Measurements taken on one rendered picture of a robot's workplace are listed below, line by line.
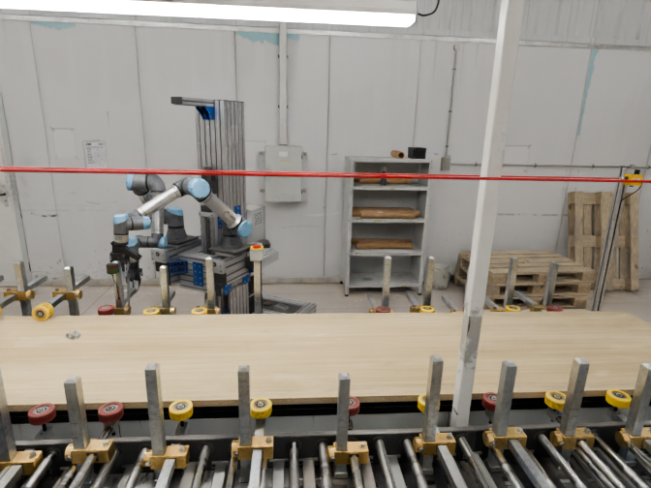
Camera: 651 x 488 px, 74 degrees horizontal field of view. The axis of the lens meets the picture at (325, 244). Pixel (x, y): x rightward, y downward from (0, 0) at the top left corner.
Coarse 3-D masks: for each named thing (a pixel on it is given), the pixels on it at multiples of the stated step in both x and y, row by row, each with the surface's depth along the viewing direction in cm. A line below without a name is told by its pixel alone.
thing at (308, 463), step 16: (192, 464) 148; (224, 464) 148; (272, 464) 150; (288, 464) 151; (304, 464) 149; (368, 464) 150; (480, 464) 151; (608, 464) 154; (192, 480) 141; (224, 480) 142; (272, 480) 142; (304, 480) 142; (368, 480) 143; (400, 480) 144; (464, 480) 145; (624, 480) 147
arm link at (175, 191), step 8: (176, 184) 263; (168, 192) 261; (176, 192) 263; (152, 200) 256; (160, 200) 258; (168, 200) 261; (144, 208) 253; (152, 208) 255; (160, 208) 260; (128, 216) 248; (144, 216) 254
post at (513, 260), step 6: (516, 258) 250; (510, 264) 253; (516, 264) 250; (510, 270) 253; (516, 270) 251; (510, 276) 253; (510, 282) 253; (510, 288) 254; (510, 294) 255; (504, 300) 259; (510, 300) 256; (504, 306) 259
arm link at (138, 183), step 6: (132, 174) 274; (138, 174) 275; (144, 174) 275; (126, 180) 273; (132, 180) 273; (138, 180) 273; (144, 180) 274; (126, 186) 275; (132, 186) 274; (138, 186) 275; (144, 186) 275; (138, 192) 279; (144, 192) 282; (144, 198) 289; (150, 198) 293; (150, 216) 307
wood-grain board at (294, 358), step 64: (0, 320) 213; (64, 320) 215; (128, 320) 217; (192, 320) 219; (256, 320) 221; (320, 320) 223; (384, 320) 225; (448, 320) 227; (512, 320) 229; (576, 320) 231; (640, 320) 233; (128, 384) 165; (192, 384) 166; (256, 384) 167; (320, 384) 168; (384, 384) 169; (448, 384) 170
